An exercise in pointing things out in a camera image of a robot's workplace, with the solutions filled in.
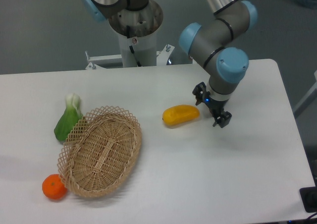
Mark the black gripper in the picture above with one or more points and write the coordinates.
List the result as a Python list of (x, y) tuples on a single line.
[(202, 95)]

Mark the yellow mango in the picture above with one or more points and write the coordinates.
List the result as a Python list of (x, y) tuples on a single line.
[(180, 114)]

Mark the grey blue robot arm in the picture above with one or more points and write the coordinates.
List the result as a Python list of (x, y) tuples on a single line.
[(208, 46)]

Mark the woven wicker basket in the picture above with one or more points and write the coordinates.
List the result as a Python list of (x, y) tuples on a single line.
[(100, 152)]

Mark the black device at table edge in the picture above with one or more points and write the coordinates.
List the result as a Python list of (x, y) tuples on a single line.
[(309, 199)]

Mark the green bok choy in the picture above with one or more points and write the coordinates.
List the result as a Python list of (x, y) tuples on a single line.
[(70, 117)]

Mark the orange tangerine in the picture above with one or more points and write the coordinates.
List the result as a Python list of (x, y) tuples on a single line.
[(53, 188)]

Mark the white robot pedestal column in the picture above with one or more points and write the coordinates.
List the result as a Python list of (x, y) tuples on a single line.
[(137, 30)]

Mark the white metal base frame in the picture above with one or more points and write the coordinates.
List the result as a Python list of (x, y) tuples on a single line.
[(135, 59)]

